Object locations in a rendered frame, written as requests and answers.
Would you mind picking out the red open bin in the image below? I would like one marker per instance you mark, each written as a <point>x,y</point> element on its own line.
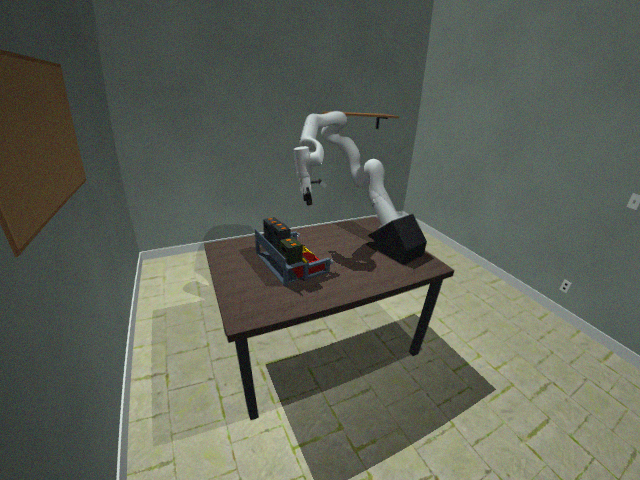
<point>311,258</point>

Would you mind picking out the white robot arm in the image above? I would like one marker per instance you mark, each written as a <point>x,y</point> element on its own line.
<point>373,169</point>

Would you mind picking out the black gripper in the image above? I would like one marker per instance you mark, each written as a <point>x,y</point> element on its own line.
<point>306,187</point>

